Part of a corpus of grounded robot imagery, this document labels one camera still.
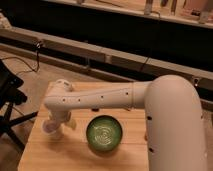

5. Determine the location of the green ceramic bowl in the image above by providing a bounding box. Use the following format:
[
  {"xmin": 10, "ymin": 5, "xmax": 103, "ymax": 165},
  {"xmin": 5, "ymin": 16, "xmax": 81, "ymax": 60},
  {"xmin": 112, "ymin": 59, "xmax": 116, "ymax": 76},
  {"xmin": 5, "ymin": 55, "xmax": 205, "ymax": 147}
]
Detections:
[{"xmin": 86, "ymin": 115, "xmax": 123, "ymax": 152}]

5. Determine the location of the black cable on floor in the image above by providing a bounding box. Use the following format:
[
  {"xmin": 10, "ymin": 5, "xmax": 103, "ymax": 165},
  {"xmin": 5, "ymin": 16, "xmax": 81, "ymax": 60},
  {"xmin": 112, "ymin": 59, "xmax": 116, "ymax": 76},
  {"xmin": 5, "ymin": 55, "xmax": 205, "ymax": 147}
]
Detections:
[{"xmin": 0, "ymin": 39, "xmax": 45, "ymax": 75}]

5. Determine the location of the black rectangular block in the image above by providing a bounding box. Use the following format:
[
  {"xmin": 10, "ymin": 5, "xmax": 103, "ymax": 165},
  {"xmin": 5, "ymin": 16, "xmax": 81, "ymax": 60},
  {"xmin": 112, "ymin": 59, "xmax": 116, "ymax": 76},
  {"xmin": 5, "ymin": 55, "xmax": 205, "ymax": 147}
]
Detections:
[{"xmin": 91, "ymin": 108, "xmax": 100, "ymax": 112}]

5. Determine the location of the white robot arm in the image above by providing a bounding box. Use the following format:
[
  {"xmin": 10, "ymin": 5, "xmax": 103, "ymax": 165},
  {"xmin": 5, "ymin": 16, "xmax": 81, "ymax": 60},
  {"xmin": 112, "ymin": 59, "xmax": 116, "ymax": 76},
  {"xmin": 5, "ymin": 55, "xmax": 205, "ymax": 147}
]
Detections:
[{"xmin": 44, "ymin": 75, "xmax": 208, "ymax": 171}]

